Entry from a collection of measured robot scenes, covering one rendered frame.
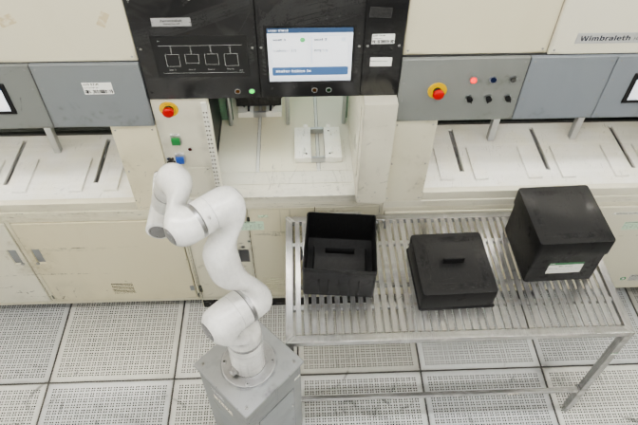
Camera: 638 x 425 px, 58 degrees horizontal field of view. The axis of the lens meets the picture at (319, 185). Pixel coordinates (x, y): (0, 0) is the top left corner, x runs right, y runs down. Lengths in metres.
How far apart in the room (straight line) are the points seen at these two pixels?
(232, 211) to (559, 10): 1.23
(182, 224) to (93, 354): 1.78
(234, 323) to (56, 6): 1.11
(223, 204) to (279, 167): 1.05
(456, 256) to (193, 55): 1.21
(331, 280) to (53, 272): 1.46
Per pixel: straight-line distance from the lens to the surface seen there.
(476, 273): 2.30
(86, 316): 3.33
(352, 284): 2.21
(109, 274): 3.02
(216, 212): 1.53
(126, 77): 2.09
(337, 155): 2.58
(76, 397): 3.13
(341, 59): 1.99
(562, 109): 2.33
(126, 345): 3.17
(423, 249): 2.32
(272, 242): 2.69
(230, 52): 1.98
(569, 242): 2.31
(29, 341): 3.36
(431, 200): 2.55
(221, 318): 1.77
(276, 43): 1.95
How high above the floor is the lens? 2.70
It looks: 47 degrees down
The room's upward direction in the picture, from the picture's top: 1 degrees clockwise
